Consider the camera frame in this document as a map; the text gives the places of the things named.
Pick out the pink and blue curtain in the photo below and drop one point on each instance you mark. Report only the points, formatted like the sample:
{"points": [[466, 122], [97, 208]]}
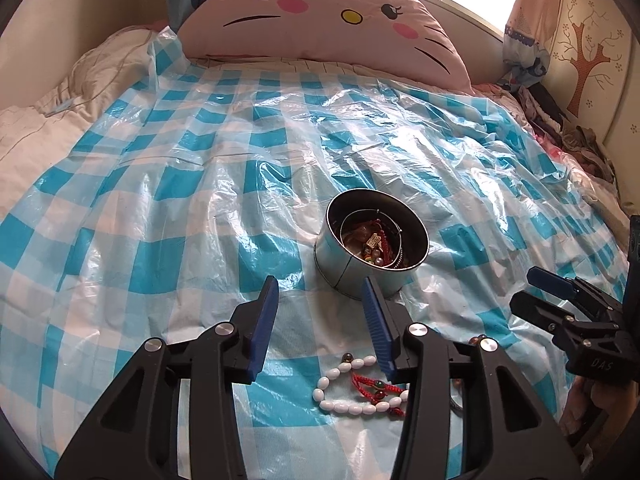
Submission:
{"points": [[530, 45]]}

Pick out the tree print headboard panel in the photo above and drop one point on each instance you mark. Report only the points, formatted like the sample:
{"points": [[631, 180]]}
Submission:
{"points": [[595, 60]]}

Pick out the pink cat face pillow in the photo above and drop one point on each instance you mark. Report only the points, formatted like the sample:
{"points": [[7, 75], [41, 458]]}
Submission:
{"points": [[325, 20]]}

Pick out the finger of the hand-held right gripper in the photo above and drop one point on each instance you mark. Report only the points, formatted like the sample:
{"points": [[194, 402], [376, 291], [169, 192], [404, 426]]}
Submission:
{"points": [[535, 307], [550, 280]]}

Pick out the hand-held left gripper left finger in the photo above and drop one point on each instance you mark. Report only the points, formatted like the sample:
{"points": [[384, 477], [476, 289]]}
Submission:
{"points": [[262, 322]]}

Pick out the beige striped duvet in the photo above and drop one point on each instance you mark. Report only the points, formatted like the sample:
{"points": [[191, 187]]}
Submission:
{"points": [[95, 75]]}

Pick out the blue checked plastic sheet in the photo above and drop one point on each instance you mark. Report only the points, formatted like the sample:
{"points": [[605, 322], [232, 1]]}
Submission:
{"points": [[200, 185]]}

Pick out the round metal tin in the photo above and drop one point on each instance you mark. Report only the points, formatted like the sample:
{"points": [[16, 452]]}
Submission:
{"points": [[345, 272]]}

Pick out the heap of dark clothes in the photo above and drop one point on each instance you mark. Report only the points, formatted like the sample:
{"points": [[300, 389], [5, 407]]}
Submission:
{"points": [[565, 125]]}

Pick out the person's right hand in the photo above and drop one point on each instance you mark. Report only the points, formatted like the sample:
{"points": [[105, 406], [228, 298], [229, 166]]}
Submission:
{"points": [[575, 410]]}

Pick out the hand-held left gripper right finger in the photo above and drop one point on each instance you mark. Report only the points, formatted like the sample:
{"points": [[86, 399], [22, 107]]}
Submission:
{"points": [[377, 327]]}

